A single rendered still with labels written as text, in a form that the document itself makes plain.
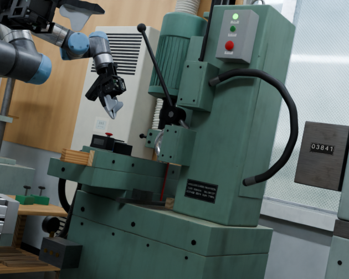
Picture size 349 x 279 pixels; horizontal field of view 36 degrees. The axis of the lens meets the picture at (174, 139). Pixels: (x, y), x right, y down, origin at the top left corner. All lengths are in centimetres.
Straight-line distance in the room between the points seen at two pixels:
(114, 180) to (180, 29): 60
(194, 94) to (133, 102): 175
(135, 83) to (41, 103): 132
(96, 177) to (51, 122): 278
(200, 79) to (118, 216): 53
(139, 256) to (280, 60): 80
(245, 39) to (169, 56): 36
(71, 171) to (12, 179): 240
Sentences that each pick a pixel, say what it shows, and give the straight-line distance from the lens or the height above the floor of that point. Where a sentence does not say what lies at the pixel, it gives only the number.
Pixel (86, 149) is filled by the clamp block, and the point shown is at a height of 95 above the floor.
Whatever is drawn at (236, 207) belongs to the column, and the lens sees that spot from 173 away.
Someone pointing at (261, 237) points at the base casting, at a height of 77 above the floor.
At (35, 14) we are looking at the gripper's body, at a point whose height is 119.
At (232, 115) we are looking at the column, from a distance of 173.
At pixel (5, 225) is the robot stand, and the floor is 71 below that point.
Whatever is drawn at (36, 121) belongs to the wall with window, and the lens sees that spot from 460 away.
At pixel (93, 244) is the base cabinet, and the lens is 188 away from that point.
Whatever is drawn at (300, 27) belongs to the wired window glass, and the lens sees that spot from 336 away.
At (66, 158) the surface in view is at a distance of 165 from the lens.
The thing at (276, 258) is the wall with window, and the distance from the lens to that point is 311.
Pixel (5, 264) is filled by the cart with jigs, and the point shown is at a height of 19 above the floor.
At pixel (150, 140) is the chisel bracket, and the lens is 199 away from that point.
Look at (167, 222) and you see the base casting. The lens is 168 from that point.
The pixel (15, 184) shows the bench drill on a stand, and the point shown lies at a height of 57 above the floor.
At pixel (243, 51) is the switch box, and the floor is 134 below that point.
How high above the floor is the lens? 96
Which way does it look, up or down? 2 degrees up
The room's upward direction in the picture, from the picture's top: 11 degrees clockwise
